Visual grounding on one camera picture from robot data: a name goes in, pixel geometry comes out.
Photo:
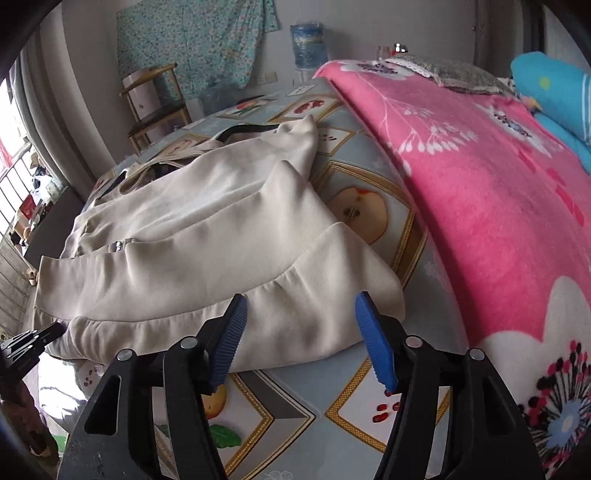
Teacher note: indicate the red cup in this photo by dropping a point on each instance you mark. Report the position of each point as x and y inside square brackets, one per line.
[399, 49]

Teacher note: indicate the fruit pattern bed sheet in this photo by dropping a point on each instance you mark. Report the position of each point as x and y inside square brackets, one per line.
[328, 418]

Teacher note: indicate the blue water bottle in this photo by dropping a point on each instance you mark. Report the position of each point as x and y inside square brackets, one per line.
[308, 41]

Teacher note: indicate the grey lace pillow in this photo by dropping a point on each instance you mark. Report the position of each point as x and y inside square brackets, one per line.
[453, 75]

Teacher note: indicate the pink floral blanket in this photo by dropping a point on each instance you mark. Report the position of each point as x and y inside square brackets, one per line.
[508, 206]

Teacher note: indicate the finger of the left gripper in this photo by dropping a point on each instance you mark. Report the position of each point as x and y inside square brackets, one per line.
[48, 334]

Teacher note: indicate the left hand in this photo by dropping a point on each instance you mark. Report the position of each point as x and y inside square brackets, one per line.
[21, 411]

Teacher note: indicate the pink cylinder bin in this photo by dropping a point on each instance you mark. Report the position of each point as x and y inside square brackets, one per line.
[144, 97]

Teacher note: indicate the blue striped pillow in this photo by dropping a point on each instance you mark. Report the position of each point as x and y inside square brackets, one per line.
[560, 95]

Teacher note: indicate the dark low cabinet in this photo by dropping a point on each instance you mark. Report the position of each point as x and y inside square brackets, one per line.
[48, 238]

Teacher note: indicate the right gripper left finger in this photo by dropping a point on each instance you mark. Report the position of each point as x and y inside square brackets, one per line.
[114, 437]

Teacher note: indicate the teal floral wall cloth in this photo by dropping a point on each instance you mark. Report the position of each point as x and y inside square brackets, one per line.
[213, 43]

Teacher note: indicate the beige zip jacket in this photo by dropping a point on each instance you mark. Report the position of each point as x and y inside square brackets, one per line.
[150, 266]

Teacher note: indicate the grey curtain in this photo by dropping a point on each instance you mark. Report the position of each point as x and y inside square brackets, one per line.
[67, 90]

